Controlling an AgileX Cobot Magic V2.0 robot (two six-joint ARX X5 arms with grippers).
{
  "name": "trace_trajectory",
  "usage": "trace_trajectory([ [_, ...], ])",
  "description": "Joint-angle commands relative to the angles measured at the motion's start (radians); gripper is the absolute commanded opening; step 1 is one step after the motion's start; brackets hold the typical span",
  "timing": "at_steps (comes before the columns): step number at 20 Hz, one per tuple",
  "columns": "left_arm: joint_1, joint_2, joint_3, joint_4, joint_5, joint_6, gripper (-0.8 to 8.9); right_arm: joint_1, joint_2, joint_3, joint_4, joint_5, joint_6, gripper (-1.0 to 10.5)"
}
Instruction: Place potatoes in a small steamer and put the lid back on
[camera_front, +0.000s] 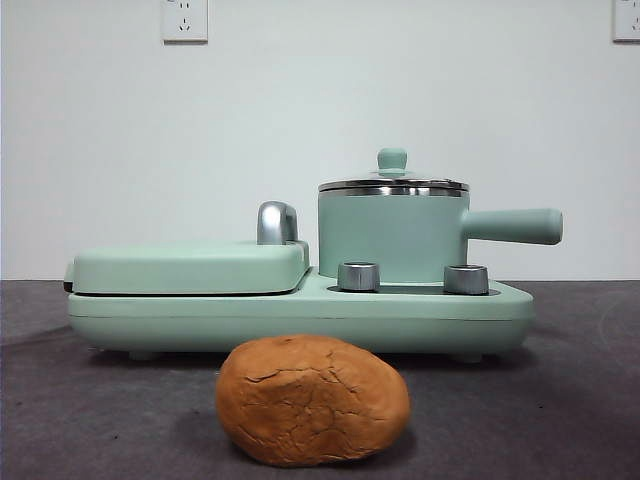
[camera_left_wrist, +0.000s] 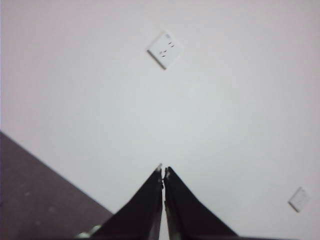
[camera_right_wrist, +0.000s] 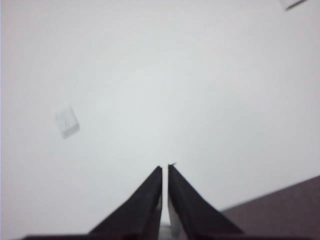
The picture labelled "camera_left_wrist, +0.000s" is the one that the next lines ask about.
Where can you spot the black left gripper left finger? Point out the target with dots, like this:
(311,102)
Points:
(140,220)

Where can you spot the white wall socket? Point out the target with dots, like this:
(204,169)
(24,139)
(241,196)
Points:
(299,199)
(165,50)

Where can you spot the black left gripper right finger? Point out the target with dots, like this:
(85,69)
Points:
(190,220)

